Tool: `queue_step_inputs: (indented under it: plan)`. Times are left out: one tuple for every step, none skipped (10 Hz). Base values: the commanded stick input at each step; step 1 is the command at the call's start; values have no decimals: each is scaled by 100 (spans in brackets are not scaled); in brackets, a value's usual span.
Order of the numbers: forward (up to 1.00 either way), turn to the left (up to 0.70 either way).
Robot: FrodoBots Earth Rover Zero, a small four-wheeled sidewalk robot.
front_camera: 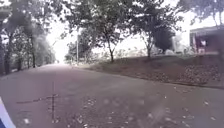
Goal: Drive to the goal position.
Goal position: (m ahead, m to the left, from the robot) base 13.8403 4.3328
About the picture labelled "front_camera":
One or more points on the tree with forked trunk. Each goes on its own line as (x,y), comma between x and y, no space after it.
(111,55)

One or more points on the distant tree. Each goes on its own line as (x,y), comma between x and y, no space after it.
(85,50)

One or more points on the reddish grey asphalt road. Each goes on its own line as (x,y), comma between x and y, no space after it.
(110,96)

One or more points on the pole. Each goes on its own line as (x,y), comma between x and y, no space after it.
(77,51)

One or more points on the tree with thin trunk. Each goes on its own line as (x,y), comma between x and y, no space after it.
(148,51)

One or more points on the leaf-strewn earth verge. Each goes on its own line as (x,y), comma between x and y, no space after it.
(160,68)

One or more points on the dark dense tree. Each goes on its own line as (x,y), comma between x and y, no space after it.
(164,40)

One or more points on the row of trees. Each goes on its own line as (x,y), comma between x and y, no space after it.
(20,43)

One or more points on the building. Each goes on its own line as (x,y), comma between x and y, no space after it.
(208,40)

